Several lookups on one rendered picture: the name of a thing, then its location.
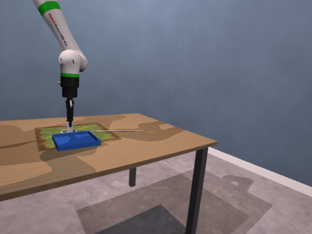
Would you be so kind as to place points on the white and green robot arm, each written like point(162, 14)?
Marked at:
point(72, 60)

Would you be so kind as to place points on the blue tray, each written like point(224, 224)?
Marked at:
point(74, 140)

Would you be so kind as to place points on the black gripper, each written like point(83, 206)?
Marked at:
point(69, 93)

